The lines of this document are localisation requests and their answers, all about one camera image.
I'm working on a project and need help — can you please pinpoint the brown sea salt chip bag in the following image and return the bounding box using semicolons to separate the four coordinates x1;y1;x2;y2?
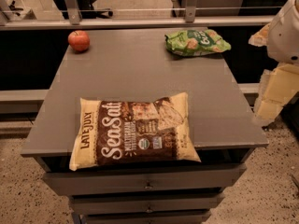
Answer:
69;92;200;171

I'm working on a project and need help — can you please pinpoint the red apple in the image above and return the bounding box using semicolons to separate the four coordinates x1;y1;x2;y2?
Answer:
68;30;90;52

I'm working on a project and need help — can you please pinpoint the grey drawer cabinet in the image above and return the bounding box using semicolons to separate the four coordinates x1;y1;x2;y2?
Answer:
22;29;267;224

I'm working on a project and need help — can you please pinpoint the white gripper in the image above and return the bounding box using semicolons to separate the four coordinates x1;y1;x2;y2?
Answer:
249;24;299;127

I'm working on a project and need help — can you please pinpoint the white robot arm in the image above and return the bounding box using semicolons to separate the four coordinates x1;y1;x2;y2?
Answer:
249;0;299;126

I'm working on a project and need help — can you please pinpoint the metal railing frame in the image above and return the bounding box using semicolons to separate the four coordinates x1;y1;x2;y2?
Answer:
1;0;287;31

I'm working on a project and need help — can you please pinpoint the green rice chip bag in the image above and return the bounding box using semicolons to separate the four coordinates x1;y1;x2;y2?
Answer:
165;29;231;57

